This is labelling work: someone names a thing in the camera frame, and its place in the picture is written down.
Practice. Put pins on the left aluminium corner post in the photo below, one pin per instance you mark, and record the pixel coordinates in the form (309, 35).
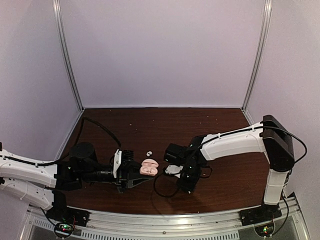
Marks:
(65, 54)

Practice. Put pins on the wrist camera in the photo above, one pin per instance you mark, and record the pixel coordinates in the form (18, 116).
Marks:
(175, 156)
(120, 159)

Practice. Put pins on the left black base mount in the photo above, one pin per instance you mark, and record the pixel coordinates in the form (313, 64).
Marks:
(62, 213)

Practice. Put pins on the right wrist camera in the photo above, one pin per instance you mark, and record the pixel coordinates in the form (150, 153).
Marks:
(175, 156)

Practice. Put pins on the pink earbud charging case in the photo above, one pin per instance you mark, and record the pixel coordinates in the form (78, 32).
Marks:
(149, 167)

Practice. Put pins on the aluminium front frame rail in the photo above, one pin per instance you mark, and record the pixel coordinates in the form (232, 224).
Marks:
(221, 225)

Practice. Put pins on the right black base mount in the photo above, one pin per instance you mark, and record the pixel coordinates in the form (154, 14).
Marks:
(263, 213)

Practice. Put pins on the white clip-on earbud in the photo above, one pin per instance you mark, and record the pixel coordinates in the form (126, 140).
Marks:
(149, 153)

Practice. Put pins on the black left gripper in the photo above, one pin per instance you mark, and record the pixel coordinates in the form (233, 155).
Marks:
(130, 181)

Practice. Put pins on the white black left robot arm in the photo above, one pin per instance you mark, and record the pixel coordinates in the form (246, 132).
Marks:
(42, 183)

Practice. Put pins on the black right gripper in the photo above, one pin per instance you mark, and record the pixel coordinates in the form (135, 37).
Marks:
(189, 186)

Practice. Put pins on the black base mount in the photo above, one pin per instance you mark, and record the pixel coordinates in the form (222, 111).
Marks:
(62, 213)
(263, 213)

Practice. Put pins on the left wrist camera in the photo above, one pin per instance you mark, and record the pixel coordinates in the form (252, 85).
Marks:
(120, 159)

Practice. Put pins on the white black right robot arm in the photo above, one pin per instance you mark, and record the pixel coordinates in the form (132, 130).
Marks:
(267, 138)

